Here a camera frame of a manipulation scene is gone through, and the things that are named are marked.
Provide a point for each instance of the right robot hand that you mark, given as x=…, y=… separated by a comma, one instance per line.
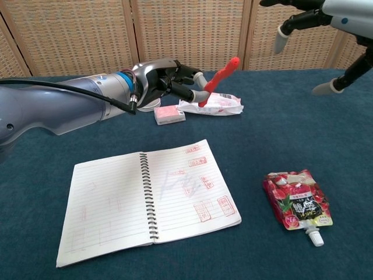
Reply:
x=352, y=14

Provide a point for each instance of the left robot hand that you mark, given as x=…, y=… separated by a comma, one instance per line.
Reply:
x=154, y=84

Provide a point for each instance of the red flexible stick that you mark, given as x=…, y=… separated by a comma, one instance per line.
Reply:
x=223, y=73

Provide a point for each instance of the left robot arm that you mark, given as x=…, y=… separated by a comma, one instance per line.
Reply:
x=58, y=108

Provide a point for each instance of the small pink box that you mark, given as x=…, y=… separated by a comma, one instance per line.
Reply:
x=169, y=114

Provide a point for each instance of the white pink snack packet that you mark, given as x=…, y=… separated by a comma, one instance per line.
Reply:
x=224, y=105

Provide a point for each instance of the woven bamboo folding screen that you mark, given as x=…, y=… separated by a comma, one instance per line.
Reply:
x=87, y=35

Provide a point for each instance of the open spiral notebook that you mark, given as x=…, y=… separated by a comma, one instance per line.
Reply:
x=113, y=204

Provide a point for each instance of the blue table cloth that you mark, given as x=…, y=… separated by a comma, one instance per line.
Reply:
x=277, y=137

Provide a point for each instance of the red juice pouch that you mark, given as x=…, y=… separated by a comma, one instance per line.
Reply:
x=297, y=201

